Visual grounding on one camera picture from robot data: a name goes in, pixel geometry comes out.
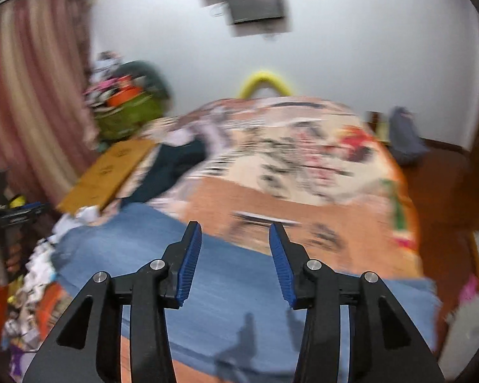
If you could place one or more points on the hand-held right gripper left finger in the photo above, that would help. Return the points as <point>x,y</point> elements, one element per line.
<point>189,263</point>

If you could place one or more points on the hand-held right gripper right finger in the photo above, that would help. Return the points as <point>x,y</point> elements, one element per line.
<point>281,263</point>

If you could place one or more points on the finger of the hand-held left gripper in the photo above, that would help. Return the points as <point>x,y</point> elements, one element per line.
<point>26,208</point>

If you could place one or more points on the blue jeans pants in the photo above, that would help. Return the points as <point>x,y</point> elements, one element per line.
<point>231,287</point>

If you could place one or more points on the person's left hand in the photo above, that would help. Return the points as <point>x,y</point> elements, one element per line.
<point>14,257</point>

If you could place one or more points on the white crumpled cloth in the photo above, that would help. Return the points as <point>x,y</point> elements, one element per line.
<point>82,215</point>

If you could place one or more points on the heap of assorted cloths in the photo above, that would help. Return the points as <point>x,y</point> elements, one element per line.
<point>36,287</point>

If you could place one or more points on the printed blanket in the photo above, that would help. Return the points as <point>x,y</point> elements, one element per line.
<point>303,167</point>

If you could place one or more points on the dark teal cloth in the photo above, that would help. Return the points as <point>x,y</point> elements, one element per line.
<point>167,167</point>

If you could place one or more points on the striped pink curtain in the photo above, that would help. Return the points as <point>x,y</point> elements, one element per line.
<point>32,87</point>

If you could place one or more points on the green fabric hamper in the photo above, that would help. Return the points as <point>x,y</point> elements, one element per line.
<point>123,115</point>

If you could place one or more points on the orange box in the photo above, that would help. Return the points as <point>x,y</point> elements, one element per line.
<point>123,95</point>

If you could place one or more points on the pile of mixed clothes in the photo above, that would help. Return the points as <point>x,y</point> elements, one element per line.
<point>103,68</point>

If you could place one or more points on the grey bag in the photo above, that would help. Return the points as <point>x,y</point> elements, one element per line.
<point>405,135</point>

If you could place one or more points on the grey long pillow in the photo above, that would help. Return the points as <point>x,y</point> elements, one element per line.
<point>155,78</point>

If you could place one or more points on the yellow foam arch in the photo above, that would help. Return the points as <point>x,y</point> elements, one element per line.
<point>263,76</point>

